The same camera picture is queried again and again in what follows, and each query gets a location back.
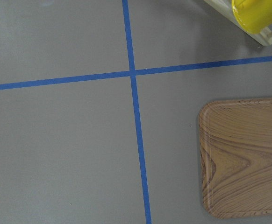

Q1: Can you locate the wooden cutting board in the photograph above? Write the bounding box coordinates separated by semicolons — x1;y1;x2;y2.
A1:
198;98;272;219

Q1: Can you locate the wooden drying rack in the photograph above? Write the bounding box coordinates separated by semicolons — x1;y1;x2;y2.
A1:
204;0;272;46

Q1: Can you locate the yellow mug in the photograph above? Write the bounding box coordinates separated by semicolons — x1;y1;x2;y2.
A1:
231;0;272;34

